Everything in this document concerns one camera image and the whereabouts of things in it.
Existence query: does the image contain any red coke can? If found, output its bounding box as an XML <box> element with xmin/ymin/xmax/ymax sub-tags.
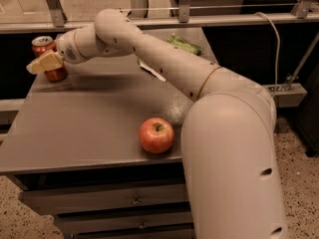
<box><xmin>32</xmin><ymin>36</ymin><xmax>68</xmax><ymax>83</ymax></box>

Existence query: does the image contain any grey drawer cabinet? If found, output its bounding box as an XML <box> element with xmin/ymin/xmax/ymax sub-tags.
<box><xmin>0</xmin><ymin>28</ymin><xmax>220</xmax><ymax>239</ymax></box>

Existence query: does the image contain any green chip bag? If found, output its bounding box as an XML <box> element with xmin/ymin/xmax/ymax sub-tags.
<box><xmin>137</xmin><ymin>33</ymin><xmax>204</xmax><ymax>83</ymax></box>

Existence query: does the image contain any white cable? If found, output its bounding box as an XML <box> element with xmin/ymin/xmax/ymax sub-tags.
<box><xmin>254</xmin><ymin>12</ymin><xmax>281</xmax><ymax>98</ymax></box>

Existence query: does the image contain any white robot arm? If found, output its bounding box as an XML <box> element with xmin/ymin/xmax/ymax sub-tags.
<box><xmin>27</xmin><ymin>9</ymin><xmax>289</xmax><ymax>239</ymax></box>

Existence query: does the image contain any red apple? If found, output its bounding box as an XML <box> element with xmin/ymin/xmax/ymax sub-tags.
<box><xmin>139</xmin><ymin>118</ymin><xmax>174</xmax><ymax>154</ymax></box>

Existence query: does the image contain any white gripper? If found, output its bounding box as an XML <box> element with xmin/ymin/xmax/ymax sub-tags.
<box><xmin>26</xmin><ymin>30</ymin><xmax>87</xmax><ymax>75</ymax></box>

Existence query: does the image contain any metal window railing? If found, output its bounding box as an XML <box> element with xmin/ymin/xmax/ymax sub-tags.
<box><xmin>0</xmin><ymin>0</ymin><xmax>319</xmax><ymax>34</ymax></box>

